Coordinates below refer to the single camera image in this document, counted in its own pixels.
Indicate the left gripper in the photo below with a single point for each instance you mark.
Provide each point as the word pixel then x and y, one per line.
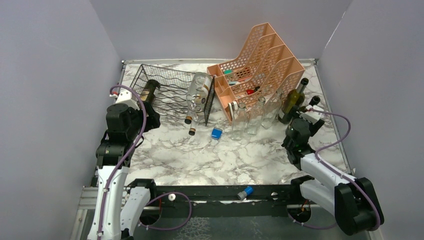
pixel 153 121

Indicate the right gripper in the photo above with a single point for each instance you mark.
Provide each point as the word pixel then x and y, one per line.
pixel 314 128

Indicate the green wine bottle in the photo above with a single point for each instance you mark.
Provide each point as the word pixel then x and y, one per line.
pixel 294 98
pixel 315 100

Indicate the blue grey cylinder cap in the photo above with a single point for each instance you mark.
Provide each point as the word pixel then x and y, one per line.
pixel 242 195

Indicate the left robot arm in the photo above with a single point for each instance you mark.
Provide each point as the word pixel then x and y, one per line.
pixel 126 122

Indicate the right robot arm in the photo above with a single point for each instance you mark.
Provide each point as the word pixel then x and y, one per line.
pixel 352 201

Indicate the clear bottle with cork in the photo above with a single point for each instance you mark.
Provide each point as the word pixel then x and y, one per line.
pixel 191 116

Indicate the large clear labelled bottle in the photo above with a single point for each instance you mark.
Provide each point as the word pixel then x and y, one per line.
pixel 198 92

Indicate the blue stamp block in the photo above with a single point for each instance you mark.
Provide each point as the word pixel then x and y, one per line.
pixel 216 133

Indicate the peach plastic file organizer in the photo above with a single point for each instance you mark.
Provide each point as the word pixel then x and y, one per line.
pixel 265 61

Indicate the red object in organizer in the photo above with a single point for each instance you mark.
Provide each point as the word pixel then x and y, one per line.
pixel 251 91

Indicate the white tape dispenser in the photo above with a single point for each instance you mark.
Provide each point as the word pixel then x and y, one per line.
pixel 233 107

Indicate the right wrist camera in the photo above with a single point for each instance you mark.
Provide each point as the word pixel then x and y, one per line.
pixel 313 114

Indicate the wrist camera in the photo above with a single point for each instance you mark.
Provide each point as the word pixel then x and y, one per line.
pixel 126 97
pixel 313 114

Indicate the black wire wine rack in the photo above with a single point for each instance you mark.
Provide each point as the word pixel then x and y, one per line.
pixel 170 100

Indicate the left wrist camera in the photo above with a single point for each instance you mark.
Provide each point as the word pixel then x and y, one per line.
pixel 126 97

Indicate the black base frame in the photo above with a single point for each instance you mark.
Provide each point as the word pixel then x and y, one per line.
pixel 219 201

